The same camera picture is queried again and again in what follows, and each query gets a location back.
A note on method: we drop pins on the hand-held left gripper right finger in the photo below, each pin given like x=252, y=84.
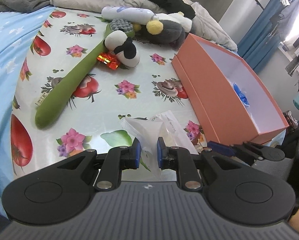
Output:
x=160, y=152

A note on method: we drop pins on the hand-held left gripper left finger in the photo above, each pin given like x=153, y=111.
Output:
x=137, y=153

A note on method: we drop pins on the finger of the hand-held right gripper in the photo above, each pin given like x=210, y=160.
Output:
x=219, y=147

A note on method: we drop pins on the clear plastic packet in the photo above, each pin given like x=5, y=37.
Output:
x=149, y=130

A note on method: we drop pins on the orange cardboard box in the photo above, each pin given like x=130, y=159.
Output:
x=214, y=105

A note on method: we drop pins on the blue white tissue pack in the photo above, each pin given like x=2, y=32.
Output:
x=240, y=95

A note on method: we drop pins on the fruit flower printed tablecloth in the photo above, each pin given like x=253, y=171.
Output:
x=139, y=80

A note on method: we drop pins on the green massage hammer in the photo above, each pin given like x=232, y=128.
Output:
x=64, y=90

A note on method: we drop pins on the red shiny wrapper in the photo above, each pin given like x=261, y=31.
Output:
x=108, y=60

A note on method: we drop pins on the panda plush toy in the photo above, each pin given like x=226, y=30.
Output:
x=114, y=38

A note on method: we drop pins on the grey plush toy yellow pompoms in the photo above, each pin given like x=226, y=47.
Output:
x=169, y=30

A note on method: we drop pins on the blue curtain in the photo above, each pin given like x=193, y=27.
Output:
x=264, y=25

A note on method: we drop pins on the hanging dark clothes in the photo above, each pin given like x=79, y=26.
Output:
x=289, y=12

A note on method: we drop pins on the white spray bottle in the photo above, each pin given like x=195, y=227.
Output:
x=129, y=12

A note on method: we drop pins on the white wardrobe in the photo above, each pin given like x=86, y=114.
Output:
x=227, y=0

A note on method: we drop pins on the light blue bed sheet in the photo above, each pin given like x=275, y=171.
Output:
x=4, y=55

